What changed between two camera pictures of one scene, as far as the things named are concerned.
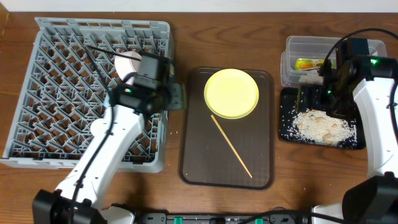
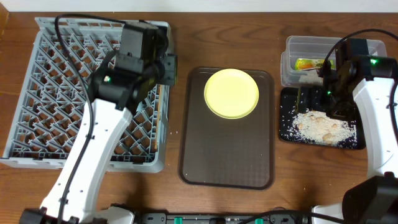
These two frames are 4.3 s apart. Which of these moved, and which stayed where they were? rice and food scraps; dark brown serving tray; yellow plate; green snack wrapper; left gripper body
Moved: left gripper body
Stayed: rice and food scraps; dark brown serving tray; green snack wrapper; yellow plate
